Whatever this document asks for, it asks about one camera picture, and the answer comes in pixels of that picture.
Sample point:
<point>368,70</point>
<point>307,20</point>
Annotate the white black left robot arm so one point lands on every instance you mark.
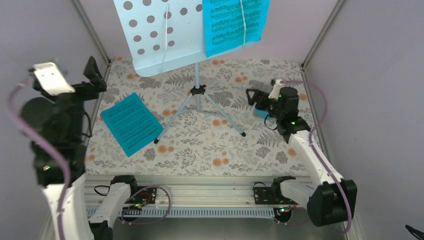
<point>54,123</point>

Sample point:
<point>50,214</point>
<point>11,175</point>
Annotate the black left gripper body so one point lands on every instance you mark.
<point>91,92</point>

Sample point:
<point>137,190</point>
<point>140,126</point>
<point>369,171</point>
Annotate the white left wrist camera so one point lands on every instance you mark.
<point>52,79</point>

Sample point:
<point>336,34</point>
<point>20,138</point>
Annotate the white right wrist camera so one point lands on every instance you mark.
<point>277,84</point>

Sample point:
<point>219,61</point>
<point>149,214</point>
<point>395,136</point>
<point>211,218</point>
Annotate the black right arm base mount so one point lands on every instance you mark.
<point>264,196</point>

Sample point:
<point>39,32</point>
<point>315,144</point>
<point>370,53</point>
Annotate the black object at corner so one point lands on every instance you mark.
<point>415,232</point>

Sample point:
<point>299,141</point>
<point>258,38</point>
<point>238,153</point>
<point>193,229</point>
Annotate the floral patterned table mat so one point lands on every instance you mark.
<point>201,143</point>

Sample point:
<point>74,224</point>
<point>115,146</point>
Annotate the light blue music stand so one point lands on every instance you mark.
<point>164,35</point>

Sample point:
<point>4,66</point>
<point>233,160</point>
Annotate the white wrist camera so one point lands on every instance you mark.
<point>277,84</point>
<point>52,79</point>

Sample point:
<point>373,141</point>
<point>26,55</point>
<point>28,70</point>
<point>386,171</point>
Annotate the blue metronome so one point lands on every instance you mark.
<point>260,113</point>

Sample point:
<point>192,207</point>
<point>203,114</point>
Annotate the blue sheet music pages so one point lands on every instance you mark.
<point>229,24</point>

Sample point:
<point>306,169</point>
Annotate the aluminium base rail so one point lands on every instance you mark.
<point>192,197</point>

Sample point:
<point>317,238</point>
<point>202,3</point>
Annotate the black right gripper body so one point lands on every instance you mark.
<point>275,110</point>

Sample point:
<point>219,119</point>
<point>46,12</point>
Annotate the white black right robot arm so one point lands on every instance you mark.
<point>332,198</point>

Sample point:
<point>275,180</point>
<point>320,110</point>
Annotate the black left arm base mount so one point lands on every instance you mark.
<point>144,197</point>

